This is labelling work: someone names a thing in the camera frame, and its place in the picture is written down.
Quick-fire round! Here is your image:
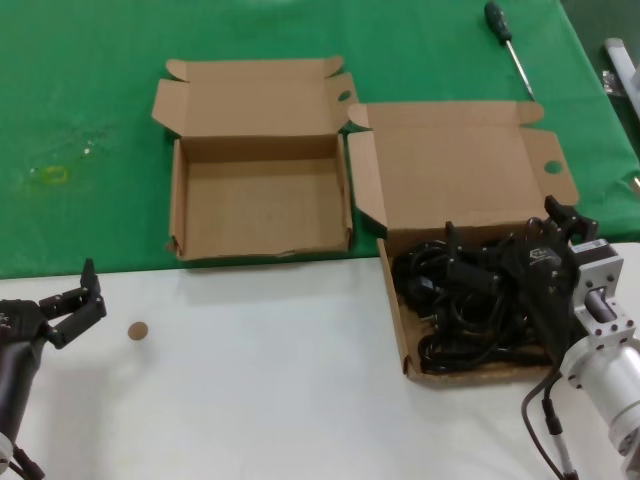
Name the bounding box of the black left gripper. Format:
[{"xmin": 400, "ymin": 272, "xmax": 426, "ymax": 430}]
[{"xmin": 0, "ymin": 258, "xmax": 108, "ymax": 352}]

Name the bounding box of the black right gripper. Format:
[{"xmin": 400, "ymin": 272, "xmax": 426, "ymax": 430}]
[{"xmin": 443, "ymin": 194, "xmax": 599, "ymax": 364}]

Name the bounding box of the cardboard box with round hole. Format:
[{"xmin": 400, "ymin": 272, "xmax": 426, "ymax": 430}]
[{"xmin": 345, "ymin": 99, "xmax": 581, "ymax": 386}]

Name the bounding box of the cardboard box with torn corner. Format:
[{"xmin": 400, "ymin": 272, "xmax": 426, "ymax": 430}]
[{"xmin": 151, "ymin": 54, "xmax": 360, "ymax": 262}]

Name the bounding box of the grey aluminium profile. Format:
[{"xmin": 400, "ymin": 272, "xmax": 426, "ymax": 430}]
[{"xmin": 603, "ymin": 38, "xmax": 640, "ymax": 99}]

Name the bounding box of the green tablecloth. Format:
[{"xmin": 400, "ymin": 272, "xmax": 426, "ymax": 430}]
[{"xmin": 0, "ymin": 0, "xmax": 640, "ymax": 281}]

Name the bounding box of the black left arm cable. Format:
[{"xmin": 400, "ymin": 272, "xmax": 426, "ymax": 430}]
[{"xmin": 8, "ymin": 442, "xmax": 47, "ymax": 480}]

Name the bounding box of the grey right arm cable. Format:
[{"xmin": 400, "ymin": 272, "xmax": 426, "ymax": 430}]
[{"xmin": 519, "ymin": 369, "xmax": 581, "ymax": 480}]

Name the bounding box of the green handled screwdriver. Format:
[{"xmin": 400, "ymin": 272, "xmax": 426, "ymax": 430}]
[{"xmin": 483, "ymin": 1, "xmax": 536, "ymax": 100}]

